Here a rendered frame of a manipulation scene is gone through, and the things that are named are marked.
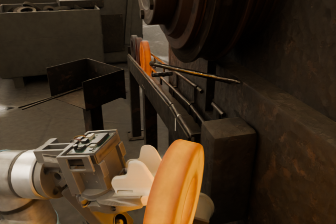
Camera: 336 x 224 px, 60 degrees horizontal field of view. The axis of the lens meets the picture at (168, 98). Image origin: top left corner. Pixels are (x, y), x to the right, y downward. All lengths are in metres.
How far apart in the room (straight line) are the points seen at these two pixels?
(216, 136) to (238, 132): 0.05
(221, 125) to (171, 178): 0.31
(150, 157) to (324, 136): 0.26
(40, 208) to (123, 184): 0.21
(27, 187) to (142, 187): 0.18
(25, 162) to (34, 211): 0.11
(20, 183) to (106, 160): 0.14
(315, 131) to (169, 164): 0.25
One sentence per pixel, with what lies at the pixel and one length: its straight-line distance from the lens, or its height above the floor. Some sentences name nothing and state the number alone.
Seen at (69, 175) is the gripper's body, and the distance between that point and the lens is 0.41.
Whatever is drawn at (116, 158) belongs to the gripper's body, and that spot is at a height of 0.85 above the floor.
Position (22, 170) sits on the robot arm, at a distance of 0.48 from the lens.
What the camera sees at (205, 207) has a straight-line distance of 0.59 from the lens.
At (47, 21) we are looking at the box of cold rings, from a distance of 3.12.
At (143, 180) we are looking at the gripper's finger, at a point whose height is 0.86.
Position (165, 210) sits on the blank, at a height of 0.87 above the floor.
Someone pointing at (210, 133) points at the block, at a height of 0.80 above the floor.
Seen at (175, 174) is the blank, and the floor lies 0.89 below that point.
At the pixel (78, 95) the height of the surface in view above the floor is 0.59.
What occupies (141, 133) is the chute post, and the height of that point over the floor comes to 0.01.
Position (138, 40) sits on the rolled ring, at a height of 0.74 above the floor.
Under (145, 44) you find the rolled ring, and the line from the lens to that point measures 1.47.
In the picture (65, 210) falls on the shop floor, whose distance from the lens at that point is 1.63.
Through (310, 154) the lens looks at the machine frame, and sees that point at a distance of 0.51.
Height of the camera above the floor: 1.10
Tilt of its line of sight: 24 degrees down
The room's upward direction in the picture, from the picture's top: straight up
